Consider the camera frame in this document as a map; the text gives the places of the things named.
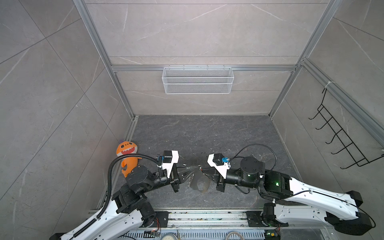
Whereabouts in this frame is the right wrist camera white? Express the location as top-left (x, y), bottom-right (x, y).
top-left (207, 153), bottom-right (231, 179)

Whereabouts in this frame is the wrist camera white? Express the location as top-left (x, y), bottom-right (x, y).
top-left (160, 150), bottom-right (179, 179)
top-left (207, 153), bottom-right (231, 179)

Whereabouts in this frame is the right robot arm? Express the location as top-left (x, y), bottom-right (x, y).
top-left (202, 154), bottom-right (376, 236)

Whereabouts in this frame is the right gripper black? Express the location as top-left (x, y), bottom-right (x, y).
top-left (199, 164), bottom-right (260, 193)

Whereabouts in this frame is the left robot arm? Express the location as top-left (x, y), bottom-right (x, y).
top-left (50, 165), bottom-right (199, 240)

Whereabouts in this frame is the black wire hook rack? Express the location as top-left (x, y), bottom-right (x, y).
top-left (308, 88), bottom-right (384, 170)

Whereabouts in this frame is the orange shark plush toy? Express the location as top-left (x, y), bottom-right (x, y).
top-left (116, 140), bottom-right (142, 178)

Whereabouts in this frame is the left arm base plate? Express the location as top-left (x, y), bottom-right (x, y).
top-left (149, 211), bottom-right (170, 228)

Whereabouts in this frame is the aluminium rail frame front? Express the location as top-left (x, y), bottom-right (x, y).
top-left (112, 210), bottom-right (338, 240)

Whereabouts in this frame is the white wire mesh basket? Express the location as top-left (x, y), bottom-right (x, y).
top-left (162, 67), bottom-right (235, 95)

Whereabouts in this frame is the right camera black cable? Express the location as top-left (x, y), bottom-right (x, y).
top-left (229, 143), bottom-right (278, 175)

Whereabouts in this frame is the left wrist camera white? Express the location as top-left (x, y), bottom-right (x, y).
top-left (160, 150), bottom-right (179, 179)

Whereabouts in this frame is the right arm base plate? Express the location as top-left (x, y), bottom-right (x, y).
top-left (246, 211), bottom-right (289, 228)

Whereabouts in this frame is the black corrugated cable conduit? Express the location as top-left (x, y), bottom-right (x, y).
top-left (70, 153), bottom-right (161, 238)

